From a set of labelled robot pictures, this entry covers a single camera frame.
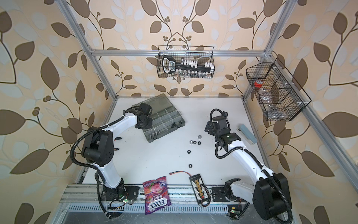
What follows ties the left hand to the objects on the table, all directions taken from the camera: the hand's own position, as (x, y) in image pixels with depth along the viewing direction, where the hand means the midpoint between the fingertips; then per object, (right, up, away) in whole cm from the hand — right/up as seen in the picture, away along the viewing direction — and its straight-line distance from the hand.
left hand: (145, 123), depth 95 cm
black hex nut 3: (+30, -18, -4) cm, 35 cm away
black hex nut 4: (+30, -25, -10) cm, 41 cm away
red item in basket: (+74, +25, -6) cm, 79 cm away
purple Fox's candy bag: (+12, -35, -23) cm, 44 cm away
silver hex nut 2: (+31, -12, -1) cm, 34 cm away
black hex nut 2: (+37, -13, -1) cm, 39 cm away
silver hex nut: (+37, -9, +2) cm, 39 cm away
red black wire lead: (+20, -28, -12) cm, 36 cm away
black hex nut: (+34, -13, -1) cm, 36 cm away
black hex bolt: (+19, 0, +8) cm, 20 cm away
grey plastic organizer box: (+13, +3, +10) cm, 17 cm away
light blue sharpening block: (+69, -7, -2) cm, 70 cm away
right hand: (+46, -1, -9) cm, 46 cm away
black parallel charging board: (+36, -34, -21) cm, 53 cm away
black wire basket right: (+80, +15, -16) cm, 83 cm away
